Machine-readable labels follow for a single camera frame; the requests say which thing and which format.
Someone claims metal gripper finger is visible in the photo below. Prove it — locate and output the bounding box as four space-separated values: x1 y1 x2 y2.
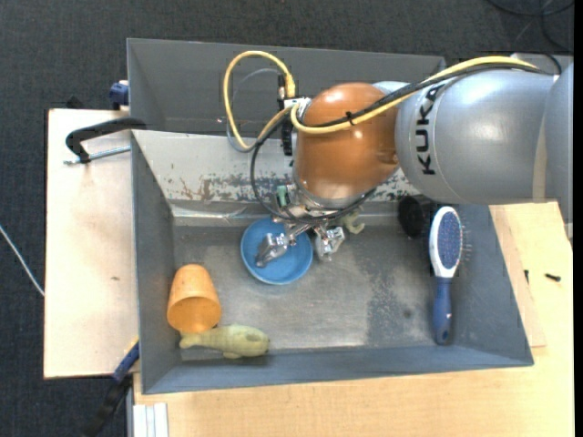
253 230 298 269
312 225 346 263

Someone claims blue bowl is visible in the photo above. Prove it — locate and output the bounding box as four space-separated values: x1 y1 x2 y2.
240 216 315 287

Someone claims pale green toy figure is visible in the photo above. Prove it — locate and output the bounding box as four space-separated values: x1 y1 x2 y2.
342 208 366 236

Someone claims grey metal bin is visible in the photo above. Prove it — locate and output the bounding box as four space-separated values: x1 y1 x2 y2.
126 37 535 395

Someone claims black round object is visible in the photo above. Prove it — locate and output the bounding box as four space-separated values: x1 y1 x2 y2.
397 194 433 239

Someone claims orange plastic cup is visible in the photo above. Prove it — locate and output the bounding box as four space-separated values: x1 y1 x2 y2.
166 263 223 335

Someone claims yellow-green toy fish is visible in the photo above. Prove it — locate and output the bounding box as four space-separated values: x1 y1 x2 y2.
178 323 271 361

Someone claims blue and white brush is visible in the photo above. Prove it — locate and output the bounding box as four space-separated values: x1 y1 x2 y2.
427 204 466 347

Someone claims pale wood board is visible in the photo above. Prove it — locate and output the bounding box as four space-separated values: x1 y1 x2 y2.
43 107 140 380

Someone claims black cylinder on white bracket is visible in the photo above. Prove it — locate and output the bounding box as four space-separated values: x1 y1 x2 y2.
276 74 313 158

